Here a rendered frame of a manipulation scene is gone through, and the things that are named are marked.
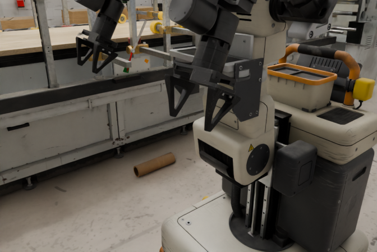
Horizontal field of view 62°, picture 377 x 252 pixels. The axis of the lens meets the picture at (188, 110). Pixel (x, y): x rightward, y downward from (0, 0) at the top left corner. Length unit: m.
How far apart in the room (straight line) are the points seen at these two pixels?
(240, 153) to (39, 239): 1.29
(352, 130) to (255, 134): 0.31
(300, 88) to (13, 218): 1.68
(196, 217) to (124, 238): 0.49
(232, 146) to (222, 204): 0.63
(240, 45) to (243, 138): 0.27
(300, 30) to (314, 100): 0.43
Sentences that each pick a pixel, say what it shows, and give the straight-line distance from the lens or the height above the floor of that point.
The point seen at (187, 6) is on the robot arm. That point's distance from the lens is 0.51.
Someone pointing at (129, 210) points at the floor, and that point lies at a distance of 1.94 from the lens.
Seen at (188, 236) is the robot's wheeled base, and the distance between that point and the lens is 1.36.
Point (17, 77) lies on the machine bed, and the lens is 2.02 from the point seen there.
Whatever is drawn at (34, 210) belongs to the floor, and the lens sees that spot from 2.12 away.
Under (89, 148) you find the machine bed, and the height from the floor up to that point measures 0.16.
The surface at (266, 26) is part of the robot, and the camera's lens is 0.81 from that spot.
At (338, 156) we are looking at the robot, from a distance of 1.08.
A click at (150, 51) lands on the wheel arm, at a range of 1.91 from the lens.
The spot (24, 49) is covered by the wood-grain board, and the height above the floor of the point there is 0.90.
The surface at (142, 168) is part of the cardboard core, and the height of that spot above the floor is 0.07.
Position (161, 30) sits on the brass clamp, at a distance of 2.10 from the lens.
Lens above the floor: 1.22
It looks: 22 degrees down
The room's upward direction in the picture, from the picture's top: straight up
